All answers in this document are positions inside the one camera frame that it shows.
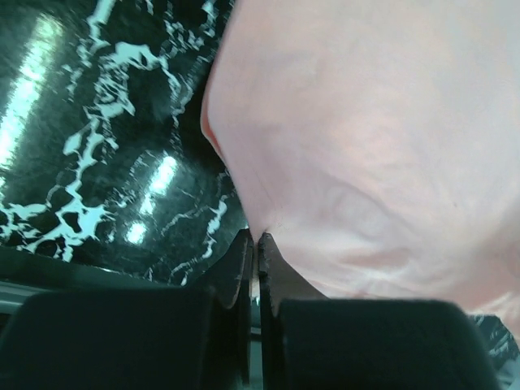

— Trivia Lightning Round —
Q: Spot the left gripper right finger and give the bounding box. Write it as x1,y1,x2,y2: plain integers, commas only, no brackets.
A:
258,234,499,389

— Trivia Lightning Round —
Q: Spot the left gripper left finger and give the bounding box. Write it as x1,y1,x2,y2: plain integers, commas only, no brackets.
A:
1,230,253,389

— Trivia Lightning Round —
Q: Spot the salmon pink t shirt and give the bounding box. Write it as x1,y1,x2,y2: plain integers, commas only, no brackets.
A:
201,1,519,334

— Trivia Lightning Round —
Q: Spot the left aluminium rail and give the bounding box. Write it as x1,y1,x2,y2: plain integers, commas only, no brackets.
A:
0,281,49,314

